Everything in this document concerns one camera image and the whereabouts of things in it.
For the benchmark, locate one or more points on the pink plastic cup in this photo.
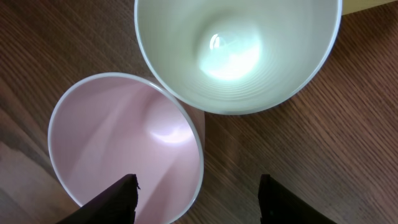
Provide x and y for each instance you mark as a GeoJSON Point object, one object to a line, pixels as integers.
{"type": "Point", "coordinates": [113, 124]}

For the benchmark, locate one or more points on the cream plastic cup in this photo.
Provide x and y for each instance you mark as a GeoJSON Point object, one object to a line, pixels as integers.
{"type": "Point", "coordinates": [236, 56]}

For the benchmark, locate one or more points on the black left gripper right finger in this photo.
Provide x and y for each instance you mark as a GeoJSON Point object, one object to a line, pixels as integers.
{"type": "Point", "coordinates": [279, 205]}

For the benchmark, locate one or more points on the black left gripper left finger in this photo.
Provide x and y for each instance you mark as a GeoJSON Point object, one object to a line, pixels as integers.
{"type": "Point", "coordinates": [116, 204]}

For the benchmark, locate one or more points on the yellow plastic cup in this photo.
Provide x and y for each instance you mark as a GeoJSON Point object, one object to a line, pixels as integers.
{"type": "Point", "coordinates": [351, 6]}

